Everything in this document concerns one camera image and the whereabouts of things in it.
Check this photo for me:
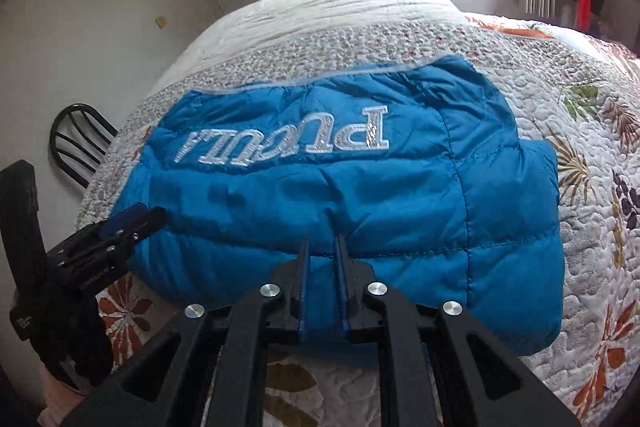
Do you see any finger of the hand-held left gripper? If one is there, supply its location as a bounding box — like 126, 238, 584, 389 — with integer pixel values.
114, 206, 169, 254
99, 203, 149, 241

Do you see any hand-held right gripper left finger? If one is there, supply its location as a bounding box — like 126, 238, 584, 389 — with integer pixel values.
75, 237, 313, 427

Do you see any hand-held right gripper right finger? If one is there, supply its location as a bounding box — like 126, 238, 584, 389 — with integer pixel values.
334, 234, 583, 427

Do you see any black metal chair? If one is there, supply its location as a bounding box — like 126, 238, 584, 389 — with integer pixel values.
50, 103, 118, 188

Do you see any person's left forearm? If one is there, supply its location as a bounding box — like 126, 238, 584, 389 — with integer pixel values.
37, 357, 93, 427

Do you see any floral quilted bedspread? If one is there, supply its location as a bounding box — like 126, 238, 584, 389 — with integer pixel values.
75, 0, 640, 427

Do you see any blue puffer jacket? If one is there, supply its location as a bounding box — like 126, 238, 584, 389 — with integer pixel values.
107, 54, 566, 355

